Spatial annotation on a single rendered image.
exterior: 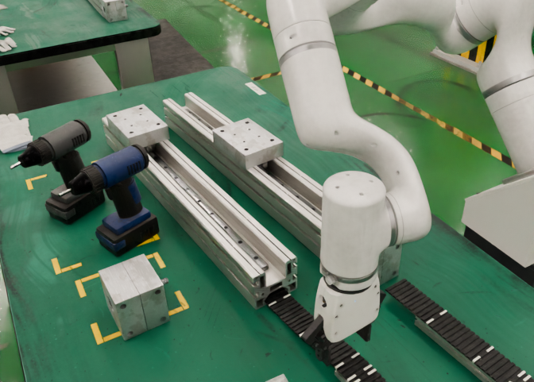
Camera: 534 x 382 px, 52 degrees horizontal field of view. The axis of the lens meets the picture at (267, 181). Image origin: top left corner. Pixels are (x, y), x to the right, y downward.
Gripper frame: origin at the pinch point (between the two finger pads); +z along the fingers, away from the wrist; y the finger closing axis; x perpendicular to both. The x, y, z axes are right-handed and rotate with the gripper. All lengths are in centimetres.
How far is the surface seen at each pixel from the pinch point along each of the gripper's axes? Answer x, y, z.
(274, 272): 22.1, 1.4, 1.8
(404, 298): 3.2, 17.7, 2.9
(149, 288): 27.2, -22.0, -3.2
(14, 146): 112, -28, 5
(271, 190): 41.6, 14.0, -1.7
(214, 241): 34.0, -5.0, -1.2
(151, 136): 77, 1, -4
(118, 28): 198, 37, 7
